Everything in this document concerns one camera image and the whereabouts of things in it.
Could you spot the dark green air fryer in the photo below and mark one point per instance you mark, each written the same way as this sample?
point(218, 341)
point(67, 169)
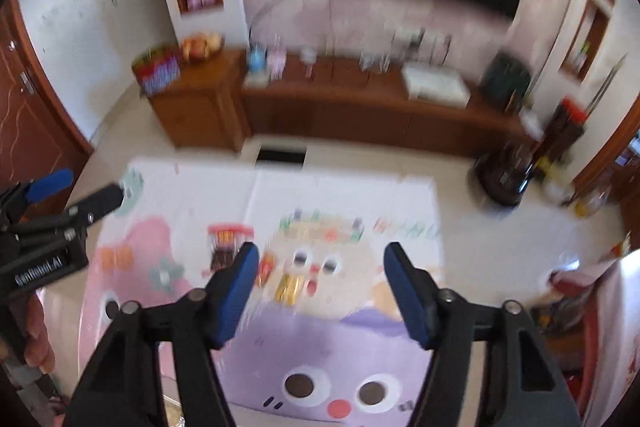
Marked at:
point(505, 79)

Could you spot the tall jar with red lid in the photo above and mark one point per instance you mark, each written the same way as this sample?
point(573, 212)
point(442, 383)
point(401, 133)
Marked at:
point(565, 132)

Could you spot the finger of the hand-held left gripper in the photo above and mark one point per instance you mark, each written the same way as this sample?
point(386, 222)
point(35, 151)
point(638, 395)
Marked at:
point(95, 202)
point(50, 184)

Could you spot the small red black packet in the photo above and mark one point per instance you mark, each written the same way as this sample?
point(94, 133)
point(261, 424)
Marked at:
point(225, 247)

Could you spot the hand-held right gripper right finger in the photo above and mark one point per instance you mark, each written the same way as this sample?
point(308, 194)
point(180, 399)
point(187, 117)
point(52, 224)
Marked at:
point(407, 299)

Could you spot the person's left hand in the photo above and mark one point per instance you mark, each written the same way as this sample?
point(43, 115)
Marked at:
point(40, 337)

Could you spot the wooden television cabinet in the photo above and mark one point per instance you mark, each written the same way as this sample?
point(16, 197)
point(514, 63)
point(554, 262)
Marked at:
point(325, 107)

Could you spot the small gold packet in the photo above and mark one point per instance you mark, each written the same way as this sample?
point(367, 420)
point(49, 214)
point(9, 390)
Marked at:
point(290, 288)

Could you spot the brown wooden door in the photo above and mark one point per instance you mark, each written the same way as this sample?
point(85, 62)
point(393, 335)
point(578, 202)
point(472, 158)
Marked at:
point(30, 117)

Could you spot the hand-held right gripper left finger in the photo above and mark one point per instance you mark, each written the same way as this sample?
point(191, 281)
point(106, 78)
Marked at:
point(235, 299)

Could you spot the pink toy figure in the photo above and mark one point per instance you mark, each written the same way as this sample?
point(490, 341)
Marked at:
point(276, 59)

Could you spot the small orange packet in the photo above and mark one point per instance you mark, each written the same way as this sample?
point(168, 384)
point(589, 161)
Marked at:
point(265, 268)

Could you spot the red round tin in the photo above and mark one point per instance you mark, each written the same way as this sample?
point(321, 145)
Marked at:
point(157, 72)

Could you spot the dark brown jar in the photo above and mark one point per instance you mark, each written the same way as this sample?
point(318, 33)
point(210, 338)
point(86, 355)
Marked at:
point(502, 174)

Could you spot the white cloth with red trim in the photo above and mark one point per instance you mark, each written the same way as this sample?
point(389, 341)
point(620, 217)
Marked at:
point(612, 332)

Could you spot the white set-top box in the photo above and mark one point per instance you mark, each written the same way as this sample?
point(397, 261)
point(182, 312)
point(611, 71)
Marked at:
point(435, 83)

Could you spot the bowl of fruit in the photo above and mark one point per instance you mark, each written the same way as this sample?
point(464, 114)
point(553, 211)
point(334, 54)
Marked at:
point(201, 44)

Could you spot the blue snow globe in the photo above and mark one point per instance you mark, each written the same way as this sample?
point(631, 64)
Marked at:
point(256, 59)

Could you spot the cartoon printed tablecloth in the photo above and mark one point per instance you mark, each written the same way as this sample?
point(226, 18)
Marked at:
point(325, 347)

